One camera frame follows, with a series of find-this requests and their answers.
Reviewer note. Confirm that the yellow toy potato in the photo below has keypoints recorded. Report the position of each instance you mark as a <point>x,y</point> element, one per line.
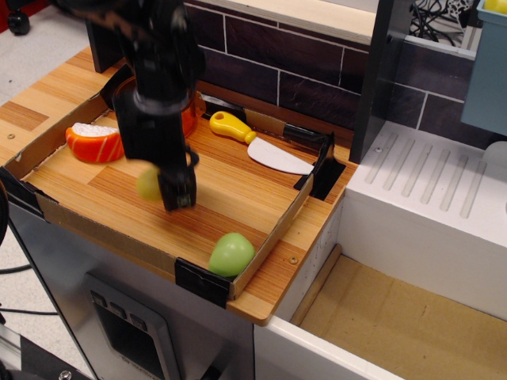
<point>147,185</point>

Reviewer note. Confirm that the orange transparent plastic pot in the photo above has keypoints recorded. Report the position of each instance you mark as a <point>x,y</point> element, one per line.
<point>188,114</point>

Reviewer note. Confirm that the light blue bin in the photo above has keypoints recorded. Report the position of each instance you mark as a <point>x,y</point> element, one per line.
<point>485,104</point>

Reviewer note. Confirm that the white toy sink unit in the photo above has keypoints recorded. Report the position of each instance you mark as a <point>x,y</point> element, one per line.
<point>408,279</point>

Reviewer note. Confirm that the toy oven front panel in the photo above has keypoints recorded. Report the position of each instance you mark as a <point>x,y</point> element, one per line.
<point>135,333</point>

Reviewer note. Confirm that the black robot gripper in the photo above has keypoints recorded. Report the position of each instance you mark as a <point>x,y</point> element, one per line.
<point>155,134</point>

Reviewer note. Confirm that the orange white salmon sushi toy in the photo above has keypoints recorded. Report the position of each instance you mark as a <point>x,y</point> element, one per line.
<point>94,143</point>

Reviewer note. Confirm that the dark grey vertical post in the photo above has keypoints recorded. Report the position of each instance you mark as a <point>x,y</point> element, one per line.
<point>392,25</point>

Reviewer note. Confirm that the black chair caster wheel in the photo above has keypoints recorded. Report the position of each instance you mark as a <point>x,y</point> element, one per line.
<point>17,19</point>

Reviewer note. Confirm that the dark grey left post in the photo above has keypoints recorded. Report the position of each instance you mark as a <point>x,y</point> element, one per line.
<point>104,46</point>

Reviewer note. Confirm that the yellow handled toy knife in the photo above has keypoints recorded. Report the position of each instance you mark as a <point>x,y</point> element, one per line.
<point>261,151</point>

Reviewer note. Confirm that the green toy pear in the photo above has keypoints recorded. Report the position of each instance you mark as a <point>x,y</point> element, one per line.
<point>231,254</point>

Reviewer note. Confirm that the cardboard fence with black tape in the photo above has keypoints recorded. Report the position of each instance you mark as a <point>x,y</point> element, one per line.
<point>99,201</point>

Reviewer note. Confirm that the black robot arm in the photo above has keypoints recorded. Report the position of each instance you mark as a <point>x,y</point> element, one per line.
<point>159,45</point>

